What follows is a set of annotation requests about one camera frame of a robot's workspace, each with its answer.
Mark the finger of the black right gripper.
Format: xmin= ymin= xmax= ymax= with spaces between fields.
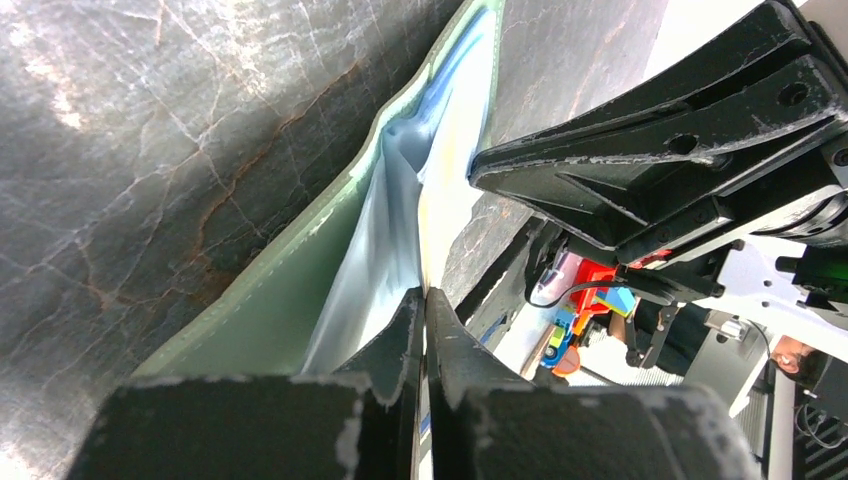
xmin=469 ymin=1 xmax=847 ymax=265

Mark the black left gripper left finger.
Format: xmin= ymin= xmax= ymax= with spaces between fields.
xmin=69 ymin=288 xmax=424 ymax=479

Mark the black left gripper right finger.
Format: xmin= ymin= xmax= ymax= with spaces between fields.
xmin=425 ymin=288 xmax=761 ymax=479

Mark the green card holder wallet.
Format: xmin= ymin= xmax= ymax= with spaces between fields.
xmin=136 ymin=1 xmax=504 ymax=377

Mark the white blue credit card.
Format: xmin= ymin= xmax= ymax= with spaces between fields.
xmin=417 ymin=98 xmax=487 ymax=295

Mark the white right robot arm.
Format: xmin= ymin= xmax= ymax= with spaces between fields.
xmin=470 ymin=1 xmax=847 ymax=357

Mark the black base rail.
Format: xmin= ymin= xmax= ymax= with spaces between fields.
xmin=455 ymin=217 xmax=564 ymax=348

